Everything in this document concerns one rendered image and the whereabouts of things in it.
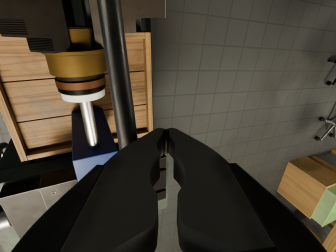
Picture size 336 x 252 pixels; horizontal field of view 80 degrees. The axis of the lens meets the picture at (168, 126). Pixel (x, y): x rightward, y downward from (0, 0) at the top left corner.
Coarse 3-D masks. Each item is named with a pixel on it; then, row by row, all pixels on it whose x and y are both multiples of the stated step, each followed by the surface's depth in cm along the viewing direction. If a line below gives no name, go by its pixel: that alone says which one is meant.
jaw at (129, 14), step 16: (96, 0) 27; (128, 0) 28; (144, 0) 28; (160, 0) 29; (96, 16) 28; (128, 16) 29; (144, 16) 29; (160, 16) 30; (96, 32) 29; (128, 32) 30
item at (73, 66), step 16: (80, 32) 28; (80, 48) 28; (96, 48) 29; (48, 64) 29; (64, 64) 28; (80, 64) 28; (96, 64) 30; (64, 80) 30; (80, 80) 30; (96, 80) 31
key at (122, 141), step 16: (112, 0) 10; (112, 16) 10; (112, 32) 10; (112, 48) 11; (112, 64) 11; (112, 80) 11; (128, 80) 11; (112, 96) 11; (128, 96) 11; (128, 112) 12; (128, 128) 12
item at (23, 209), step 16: (160, 160) 62; (160, 176) 65; (0, 192) 49; (16, 192) 49; (32, 192) 50; (160, 192) 68; (16, 208) 50; (32, 208) 52; (16, 224) 52; (32, 224) 54
